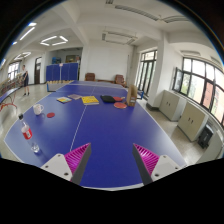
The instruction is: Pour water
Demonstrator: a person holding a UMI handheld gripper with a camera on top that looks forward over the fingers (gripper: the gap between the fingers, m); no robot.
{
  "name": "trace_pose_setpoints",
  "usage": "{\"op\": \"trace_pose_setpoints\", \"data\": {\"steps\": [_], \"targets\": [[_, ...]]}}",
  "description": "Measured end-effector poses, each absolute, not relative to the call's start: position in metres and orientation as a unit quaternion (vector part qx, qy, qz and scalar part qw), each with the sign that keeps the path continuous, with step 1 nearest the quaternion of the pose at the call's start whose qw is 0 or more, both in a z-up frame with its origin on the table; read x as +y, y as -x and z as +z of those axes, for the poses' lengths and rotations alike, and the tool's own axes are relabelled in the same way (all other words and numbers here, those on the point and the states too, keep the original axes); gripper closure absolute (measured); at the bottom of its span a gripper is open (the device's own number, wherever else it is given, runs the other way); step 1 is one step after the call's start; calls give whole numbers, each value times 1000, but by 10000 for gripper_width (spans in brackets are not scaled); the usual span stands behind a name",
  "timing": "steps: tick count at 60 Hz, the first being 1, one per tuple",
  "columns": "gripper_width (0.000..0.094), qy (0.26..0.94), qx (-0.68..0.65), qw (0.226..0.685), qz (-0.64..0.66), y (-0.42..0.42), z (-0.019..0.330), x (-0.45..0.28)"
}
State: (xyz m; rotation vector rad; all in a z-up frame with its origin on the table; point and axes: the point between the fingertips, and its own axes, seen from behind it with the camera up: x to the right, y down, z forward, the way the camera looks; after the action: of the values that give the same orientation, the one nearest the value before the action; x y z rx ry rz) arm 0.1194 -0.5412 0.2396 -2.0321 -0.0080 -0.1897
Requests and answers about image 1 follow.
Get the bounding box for clear bottle red label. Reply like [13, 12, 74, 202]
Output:
[18, 114, 40, 153]

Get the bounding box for beige cabinet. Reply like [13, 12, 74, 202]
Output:
[159, 90, 186, 121]
[178, 102, 208, 141]

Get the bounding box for red table tennis paddle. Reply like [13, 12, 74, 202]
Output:
[114, 102, 127, 109]

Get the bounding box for blue partition barriers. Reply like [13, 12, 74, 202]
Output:
[46, 63, 78, 81]

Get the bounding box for far beige cabinet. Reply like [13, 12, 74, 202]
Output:
[159, 90, 186, 121]

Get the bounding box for red round coaster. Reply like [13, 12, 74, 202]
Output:
[47, 112, 55, 118]

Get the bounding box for grey booklet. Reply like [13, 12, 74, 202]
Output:
[68, 94, 82, 100]

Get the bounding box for brown paper bag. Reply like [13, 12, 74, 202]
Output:
[126, 85, 137, 107]

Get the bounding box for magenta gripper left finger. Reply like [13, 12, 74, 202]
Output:
[42, 143, 91, 185]

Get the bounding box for yellow book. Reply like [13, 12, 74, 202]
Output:
[82, 96, 99, 105]

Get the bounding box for right brown armchair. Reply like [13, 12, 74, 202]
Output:
[115, 75, 125, 85]

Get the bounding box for white mug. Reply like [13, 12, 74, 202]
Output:
[33, 104, 44, 115]

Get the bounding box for near beige cabinet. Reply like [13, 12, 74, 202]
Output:
[178, 102, 208, 141]

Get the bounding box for brown armchair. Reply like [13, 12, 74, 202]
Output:
[84, 73, 95, 81]
[115, 75, 125, 85]

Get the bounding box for black pouch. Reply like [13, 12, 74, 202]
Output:
[100, 95, 115, 103]

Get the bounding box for left brown armchair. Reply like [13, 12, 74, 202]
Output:
[84, 73, 95, 81]

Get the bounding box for black bin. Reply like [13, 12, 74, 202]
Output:
[198, 125, 213, 148]

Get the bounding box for blue table tennis table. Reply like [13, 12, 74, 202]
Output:
[5, 81, 185, 188]

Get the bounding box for folded table with red frame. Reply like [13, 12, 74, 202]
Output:
[0, 78, 21, 112]

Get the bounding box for person in dark clothes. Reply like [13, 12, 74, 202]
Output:
[22, 65, 30, 96]

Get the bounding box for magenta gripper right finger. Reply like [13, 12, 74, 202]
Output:
[132, 144, 181, 185]

